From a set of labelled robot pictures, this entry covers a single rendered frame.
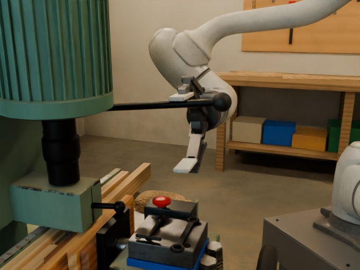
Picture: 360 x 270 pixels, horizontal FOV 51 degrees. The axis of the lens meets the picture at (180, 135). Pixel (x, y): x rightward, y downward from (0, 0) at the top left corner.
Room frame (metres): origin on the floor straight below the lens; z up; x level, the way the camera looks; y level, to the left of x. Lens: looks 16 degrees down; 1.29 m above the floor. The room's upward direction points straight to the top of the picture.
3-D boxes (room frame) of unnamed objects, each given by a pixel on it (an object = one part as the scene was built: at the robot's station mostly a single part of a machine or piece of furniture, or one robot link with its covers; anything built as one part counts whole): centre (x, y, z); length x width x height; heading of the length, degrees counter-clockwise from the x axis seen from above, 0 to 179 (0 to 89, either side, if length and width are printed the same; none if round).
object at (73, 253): (0.57, 0.13, 0.94); 0.20 x 0.02 x 0.08; 163
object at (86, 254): (0.56, 0.12, 0.94); 0.16 x 0.01 x 0.07; 163
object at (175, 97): (0.70, 0.00, 1.16); 0.07 x 0.03 x 0.01; 163
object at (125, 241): (0.53, 0.08, 0.95); 0.09 x 0.07 x 0.09; 163
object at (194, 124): (0.83, -0.05, 1.09); 0.09 x 0.07 x 0.08; 163
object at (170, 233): (0.52, 0.01, 0.99); 0.13 x 0.11 x 0.06; 163
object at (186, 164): (0.70, -0.01, 1.03); 0.07 x 0.03 x 0.01; 163
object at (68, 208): (0.60, 0.21, 0.99); 0.14 x 0.07 x 0.09; 73
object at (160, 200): (0.55, 0.03, 1.02); 0.03 x 0.03 x 0.01
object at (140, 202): (0.78, 0.05, 0.91); 0.12 x 0.09 x 0.03; 73
